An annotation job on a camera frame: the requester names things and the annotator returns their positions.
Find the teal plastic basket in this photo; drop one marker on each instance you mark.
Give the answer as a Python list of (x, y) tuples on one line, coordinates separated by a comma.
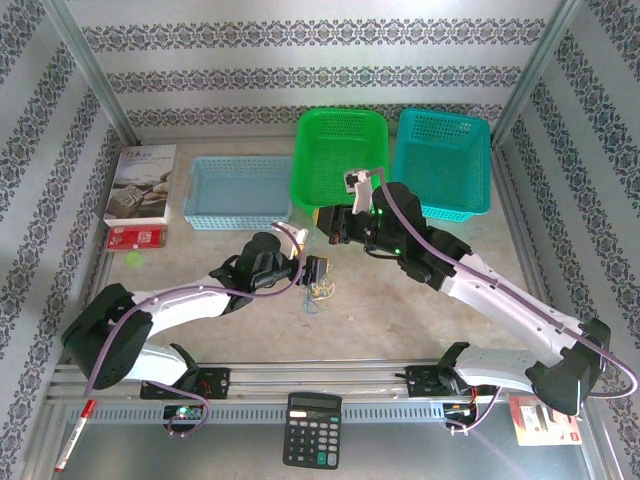
[(440, 160)]

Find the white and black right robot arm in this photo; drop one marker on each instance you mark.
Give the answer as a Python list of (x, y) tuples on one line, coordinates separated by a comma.
[(510, 305)]

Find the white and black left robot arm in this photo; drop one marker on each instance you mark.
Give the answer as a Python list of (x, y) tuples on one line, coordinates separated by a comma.
[(175, 305)]

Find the green plastic basket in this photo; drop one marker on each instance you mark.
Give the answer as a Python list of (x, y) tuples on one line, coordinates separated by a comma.
[(325, 150)]

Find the light blue plastic basket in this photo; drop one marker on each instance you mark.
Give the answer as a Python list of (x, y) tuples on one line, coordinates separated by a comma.
[(235, 192)]

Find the green round sticker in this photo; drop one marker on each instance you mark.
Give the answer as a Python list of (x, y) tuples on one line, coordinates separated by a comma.
[(135, 259)]

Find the red box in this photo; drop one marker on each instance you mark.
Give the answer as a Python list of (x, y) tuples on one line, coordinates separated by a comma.
[(135, 238)]

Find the white book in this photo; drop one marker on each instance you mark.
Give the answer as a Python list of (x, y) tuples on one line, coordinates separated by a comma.
[(142, 185)]

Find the black calculator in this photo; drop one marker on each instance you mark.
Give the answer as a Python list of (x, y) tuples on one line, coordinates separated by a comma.
[(312, 435)]

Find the left controller board with LEDs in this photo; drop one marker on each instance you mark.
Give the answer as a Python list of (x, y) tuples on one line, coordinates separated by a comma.
[(184, 412)]

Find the right controller board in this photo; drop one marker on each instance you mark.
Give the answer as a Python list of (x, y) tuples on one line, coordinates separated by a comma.
[(460, 410)]

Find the red blister pack card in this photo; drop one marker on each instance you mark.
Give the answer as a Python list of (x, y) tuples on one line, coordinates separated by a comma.
[(530, 425)]

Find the red and white marker pen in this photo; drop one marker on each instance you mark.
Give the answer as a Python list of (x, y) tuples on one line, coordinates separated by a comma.
[(75, 435)]

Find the aluminium mounting rail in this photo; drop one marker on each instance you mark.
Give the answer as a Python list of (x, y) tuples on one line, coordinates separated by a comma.
[(325, 372)]

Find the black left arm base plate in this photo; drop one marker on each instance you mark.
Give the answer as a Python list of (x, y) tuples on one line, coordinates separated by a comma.
[(215, 382)]

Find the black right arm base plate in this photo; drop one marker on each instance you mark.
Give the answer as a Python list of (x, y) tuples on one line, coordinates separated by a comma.
[(422, 382)]

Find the aluminium frame post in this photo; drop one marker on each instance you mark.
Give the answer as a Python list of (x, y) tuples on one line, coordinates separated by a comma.
[(535, 70), (90, 70)]

